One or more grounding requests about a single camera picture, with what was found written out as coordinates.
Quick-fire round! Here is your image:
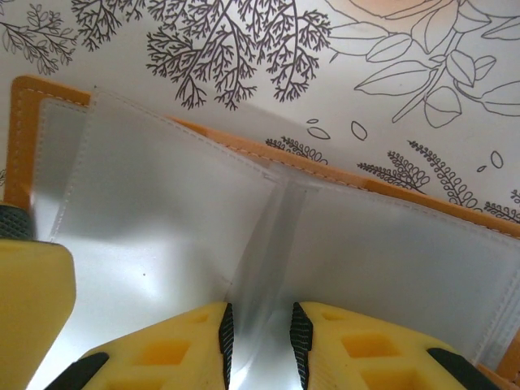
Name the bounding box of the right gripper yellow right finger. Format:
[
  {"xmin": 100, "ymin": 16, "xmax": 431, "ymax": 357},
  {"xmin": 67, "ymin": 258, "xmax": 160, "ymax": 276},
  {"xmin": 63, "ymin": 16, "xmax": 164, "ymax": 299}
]
[{"xmin": 289, "ymin": 301, "xmax": 488, "ymax": 390}]

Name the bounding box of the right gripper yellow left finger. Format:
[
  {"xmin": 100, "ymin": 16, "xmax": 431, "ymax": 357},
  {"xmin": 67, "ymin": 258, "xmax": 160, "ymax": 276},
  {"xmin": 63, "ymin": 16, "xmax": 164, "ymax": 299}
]
[{"xmin": 54, "ymin": 301, "xmax": 236, "ymax": 390}]

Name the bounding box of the orange card holder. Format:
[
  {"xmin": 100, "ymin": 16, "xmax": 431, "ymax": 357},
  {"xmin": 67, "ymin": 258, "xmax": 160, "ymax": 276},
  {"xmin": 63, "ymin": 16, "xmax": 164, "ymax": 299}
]
[{"xmin": 6, "ymin": 75, "xmax": 520, "ymax": 390}]

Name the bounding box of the floral table cover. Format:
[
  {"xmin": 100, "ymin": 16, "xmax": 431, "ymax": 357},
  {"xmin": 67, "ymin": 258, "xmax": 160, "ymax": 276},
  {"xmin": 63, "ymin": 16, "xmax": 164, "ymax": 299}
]
[{"xmin": 0, "ymin": 0, "xmax": 520, "ymax": 236}]

